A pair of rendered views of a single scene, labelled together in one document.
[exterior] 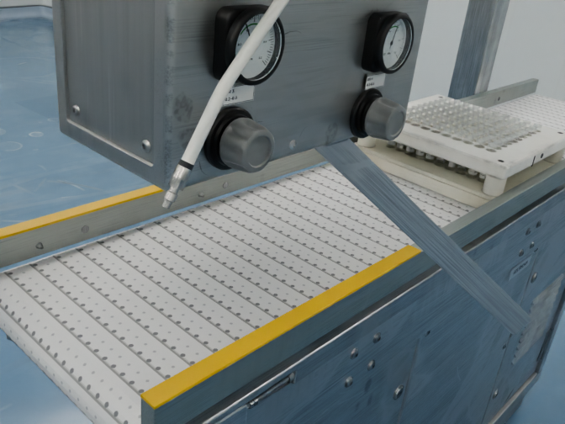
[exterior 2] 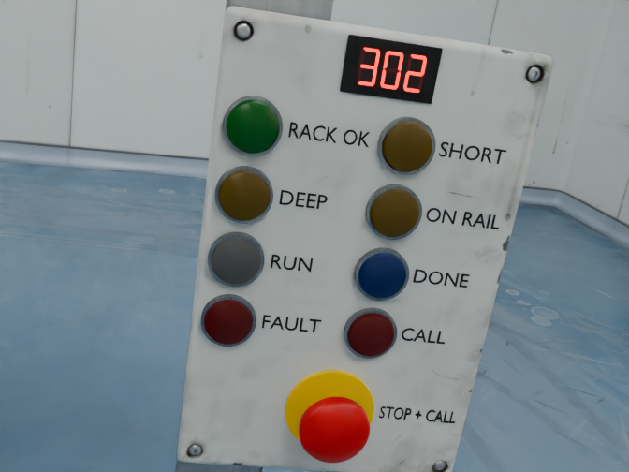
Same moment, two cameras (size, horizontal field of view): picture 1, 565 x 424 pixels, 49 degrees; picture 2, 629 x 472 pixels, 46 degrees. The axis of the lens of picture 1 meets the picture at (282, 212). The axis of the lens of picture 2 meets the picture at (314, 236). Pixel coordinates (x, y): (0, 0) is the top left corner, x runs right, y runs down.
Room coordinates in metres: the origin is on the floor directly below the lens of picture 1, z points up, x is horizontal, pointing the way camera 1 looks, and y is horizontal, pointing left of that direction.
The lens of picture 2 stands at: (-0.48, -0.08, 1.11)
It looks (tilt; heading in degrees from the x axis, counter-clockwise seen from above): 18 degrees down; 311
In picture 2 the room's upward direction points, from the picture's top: 9 degrees clockwise
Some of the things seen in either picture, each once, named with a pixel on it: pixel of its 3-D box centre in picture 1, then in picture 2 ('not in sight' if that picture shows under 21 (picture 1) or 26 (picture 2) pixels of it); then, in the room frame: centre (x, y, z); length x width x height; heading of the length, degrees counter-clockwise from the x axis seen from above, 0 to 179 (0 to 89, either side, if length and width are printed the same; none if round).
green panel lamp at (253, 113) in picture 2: not in sight; (253, 126); (-0.21, -0.33, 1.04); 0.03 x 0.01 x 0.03; 50
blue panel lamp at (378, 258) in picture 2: not in sight; (382, 275); (-0.27, -0.39, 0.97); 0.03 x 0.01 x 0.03; 50
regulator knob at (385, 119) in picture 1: (382, 111); not in sight; (0.39, -0.06, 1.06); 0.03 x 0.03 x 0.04; 50
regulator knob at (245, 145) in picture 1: (244, 134); not in sight; (0.30, 0.02, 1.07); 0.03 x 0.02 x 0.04; 140
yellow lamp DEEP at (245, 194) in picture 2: not in sight; (243, 196); (-0.21, -0.33, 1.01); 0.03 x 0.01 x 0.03; 50
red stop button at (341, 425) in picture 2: not in sight; (330, 416); (-0.26, -0.38, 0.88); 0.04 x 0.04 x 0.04; 50
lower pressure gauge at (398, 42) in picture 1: (389, 42); not in sight; (0.40, -0.05, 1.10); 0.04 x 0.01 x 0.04; 140
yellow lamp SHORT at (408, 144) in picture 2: not in sight; (407, 147); (-0.27, -0.39, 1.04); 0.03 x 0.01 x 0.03; 50
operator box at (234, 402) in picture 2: not in sight; (345, 256); (-0.23, -0.40, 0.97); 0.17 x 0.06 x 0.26; 50
